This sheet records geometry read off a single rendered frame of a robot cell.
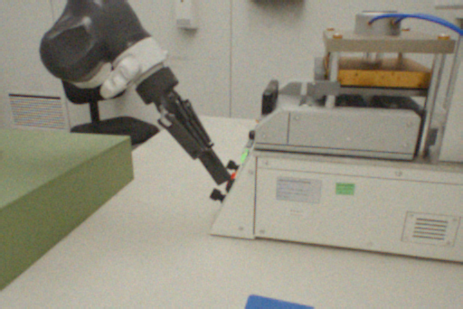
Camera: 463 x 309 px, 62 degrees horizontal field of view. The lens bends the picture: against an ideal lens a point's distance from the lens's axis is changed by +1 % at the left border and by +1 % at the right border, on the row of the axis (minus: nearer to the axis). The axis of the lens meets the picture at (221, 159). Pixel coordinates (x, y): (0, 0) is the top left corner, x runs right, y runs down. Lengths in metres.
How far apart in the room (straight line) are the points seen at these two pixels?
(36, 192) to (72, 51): 0.24
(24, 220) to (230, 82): 1.86
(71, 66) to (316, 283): 0.52
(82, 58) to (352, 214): 0.52
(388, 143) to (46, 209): 0.58
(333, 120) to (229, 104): 1.82
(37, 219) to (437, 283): 0.66
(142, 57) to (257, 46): 1.69
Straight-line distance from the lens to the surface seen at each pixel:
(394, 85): 0.69
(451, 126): 0.68
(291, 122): 0.63
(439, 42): 0.66
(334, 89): 0.65
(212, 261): 0.67
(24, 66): 3.10
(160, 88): 0.68
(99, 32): 0.69
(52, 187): 0.74
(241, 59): 2.35
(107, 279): 0.66
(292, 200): 0.67
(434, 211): 0.71
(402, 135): 0.65
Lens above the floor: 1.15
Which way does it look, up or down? 22 degrees down
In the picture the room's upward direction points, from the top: straight up
